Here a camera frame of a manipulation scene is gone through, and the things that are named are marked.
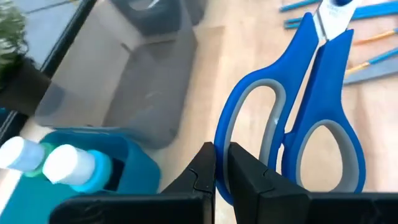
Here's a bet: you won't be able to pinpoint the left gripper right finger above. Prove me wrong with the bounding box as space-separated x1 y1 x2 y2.
228 142 398 224

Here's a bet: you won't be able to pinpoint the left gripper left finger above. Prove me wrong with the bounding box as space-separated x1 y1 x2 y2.
49 142 217 224

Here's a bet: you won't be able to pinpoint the teal paint bottle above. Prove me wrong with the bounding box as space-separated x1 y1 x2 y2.
42 143 113 194

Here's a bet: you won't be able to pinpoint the blue-handled scissors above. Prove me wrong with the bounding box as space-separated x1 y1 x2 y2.
213 0 368 206

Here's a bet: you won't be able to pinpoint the blue-handled paint brush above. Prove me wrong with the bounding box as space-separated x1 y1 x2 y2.
353 27 398 45
344 47 398 75
279 0 322 12
284 1 398 29

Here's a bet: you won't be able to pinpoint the blue plastic tray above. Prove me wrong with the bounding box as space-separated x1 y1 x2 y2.
0 126 162 224

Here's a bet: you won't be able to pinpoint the grey translucent plastic bin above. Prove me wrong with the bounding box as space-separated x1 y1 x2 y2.
34 26 199 150
93 0 209 44

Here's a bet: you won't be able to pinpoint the small potted green plant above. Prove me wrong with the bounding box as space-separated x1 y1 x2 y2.
0 0 52 118

